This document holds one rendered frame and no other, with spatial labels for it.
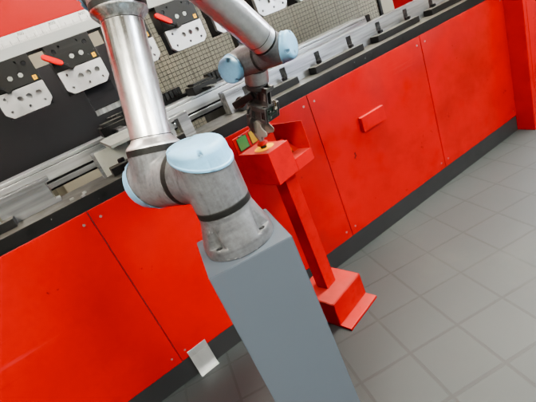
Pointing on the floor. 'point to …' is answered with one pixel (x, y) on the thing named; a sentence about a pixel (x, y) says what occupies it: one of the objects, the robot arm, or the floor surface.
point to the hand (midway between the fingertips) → (259, 137)
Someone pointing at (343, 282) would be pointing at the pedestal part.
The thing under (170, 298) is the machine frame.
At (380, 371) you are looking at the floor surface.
